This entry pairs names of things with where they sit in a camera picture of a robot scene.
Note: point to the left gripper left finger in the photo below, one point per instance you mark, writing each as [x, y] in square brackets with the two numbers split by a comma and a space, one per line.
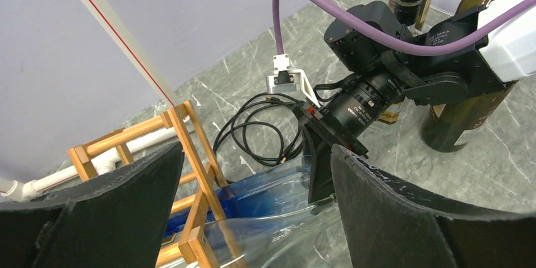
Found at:
[116, 219]

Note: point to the wooden wine rack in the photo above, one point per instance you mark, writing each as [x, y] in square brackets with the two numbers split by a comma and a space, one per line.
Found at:
[182, 121]

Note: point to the dark wine bottle front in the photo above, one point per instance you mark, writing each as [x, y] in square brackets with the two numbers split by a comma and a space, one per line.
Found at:
[449, 127]

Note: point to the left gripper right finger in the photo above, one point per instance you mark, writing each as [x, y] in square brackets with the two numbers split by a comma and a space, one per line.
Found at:
[390, 222]

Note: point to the clear liquor bottle black cap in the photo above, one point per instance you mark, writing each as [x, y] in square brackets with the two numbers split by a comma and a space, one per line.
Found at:
[406, 12]

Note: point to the clear glass bottle in rack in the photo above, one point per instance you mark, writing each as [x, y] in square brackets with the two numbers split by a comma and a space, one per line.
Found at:
[311, 236]

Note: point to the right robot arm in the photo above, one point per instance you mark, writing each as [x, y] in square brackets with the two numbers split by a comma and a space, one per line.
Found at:
[476, 52]

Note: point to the white PVC pipe frame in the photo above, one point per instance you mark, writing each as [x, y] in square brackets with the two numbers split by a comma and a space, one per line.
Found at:
[64, 81]

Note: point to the tall blue square bottle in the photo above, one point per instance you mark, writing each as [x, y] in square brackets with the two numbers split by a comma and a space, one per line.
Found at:
[278, 190]

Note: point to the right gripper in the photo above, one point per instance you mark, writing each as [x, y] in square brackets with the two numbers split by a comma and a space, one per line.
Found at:
[320, 132]

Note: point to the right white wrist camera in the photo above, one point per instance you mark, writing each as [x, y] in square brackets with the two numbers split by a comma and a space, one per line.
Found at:
[286, 78]

